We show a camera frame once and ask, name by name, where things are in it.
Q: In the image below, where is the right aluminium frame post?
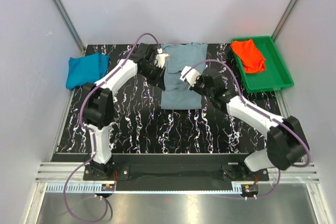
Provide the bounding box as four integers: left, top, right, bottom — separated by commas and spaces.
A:
271, 0, 299, 42

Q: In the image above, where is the aluminium frame post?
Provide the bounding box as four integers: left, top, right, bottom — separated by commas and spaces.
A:
52, 0, 86, 52
271, 0, 299, 42

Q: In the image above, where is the teal folded t shirt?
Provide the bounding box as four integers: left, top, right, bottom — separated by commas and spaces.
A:
66, 53, 109, 90

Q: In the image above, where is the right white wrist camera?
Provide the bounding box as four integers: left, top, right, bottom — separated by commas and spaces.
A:
180, 66, 202, 87

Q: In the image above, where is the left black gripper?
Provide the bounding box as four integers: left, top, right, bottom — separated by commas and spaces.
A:
139, 63, 165, 91

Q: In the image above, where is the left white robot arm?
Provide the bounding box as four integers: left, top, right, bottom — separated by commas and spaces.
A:
79, 44, 170, 180

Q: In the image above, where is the grey-blue t shirt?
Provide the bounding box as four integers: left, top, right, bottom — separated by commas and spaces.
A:
159, 42, 208, 110

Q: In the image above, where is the left aluminium frame post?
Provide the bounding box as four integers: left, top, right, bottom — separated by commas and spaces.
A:
52, 0, 86, 52

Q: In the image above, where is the green plastic tray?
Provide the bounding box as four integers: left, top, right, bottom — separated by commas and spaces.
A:
232, 36, 294, 93

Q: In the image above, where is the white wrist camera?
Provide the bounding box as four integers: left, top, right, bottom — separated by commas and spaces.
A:
180, 66, 202, 87
154, 48, 171, 68

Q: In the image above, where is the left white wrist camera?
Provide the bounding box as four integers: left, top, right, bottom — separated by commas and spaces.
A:
154, 48, 171, 68

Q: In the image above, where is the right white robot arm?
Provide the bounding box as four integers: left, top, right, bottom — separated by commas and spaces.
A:
182, 69, 310, 180

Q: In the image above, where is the orange t shirt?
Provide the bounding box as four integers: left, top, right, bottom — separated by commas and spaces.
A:
231, 39, 266, 74

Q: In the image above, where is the aluminium front rail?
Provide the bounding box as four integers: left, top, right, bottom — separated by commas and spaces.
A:
35, 162, 320, 195

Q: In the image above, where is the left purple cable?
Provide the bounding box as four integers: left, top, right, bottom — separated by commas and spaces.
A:
62, 33, 161, 221

